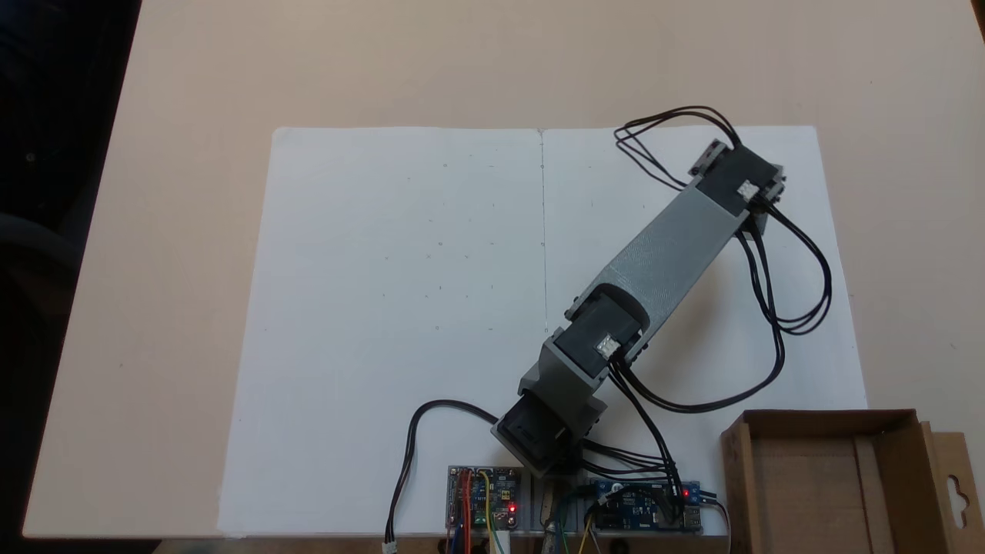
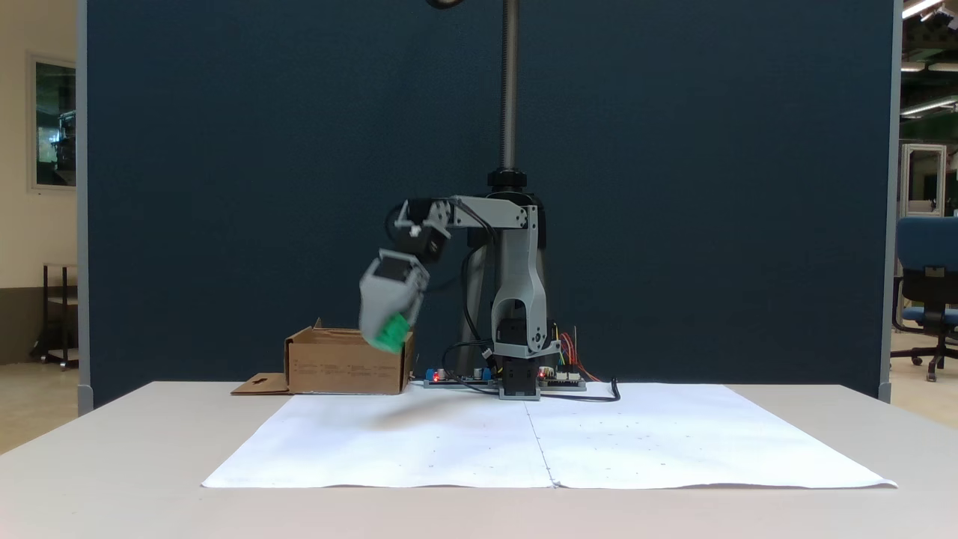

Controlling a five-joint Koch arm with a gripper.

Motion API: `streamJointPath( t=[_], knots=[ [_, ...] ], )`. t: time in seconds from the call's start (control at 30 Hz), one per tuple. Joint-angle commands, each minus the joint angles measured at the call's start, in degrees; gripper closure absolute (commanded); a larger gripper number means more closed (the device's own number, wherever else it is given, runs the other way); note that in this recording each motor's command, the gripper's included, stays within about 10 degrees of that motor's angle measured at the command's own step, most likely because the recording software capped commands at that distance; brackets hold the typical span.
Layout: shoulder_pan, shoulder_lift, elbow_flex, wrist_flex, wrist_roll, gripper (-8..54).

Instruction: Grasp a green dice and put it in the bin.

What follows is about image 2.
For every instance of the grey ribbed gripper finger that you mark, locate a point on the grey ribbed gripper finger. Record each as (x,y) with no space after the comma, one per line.
(380,303)

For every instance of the grey narrow gripper finger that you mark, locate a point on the grey narrow gripper finger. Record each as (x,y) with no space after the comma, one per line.
(415,307)

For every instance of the green die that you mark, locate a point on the green die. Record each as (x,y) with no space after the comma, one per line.
(393,333)

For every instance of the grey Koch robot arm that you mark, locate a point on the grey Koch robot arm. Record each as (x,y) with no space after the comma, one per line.
(516,262)

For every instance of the brown cardboard box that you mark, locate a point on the brown cardboard box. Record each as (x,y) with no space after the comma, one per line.
(348,367)

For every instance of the blue circuit board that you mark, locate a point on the blue circuit board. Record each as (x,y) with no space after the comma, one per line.
(456,378)

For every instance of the dark blue partition panel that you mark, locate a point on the dark blue partition panel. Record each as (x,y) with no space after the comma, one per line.
(262,187)

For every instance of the black tripod with metal column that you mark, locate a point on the black tripod with metal column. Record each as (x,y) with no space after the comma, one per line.
(510,90)

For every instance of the white paper sheet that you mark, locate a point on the white paper sheet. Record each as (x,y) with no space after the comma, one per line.
(673,442)

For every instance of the dark shelf cart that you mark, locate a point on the dark shelf cart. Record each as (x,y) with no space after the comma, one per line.
(63,299)

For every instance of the framed window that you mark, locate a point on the framed window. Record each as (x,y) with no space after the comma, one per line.
(54,120)

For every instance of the blue office chair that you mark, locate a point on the blue office chair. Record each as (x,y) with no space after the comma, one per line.
(928,254)

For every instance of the ceiling light tube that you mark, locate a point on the ceiling light tube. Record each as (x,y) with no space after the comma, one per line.
(928,106)
(922,7)

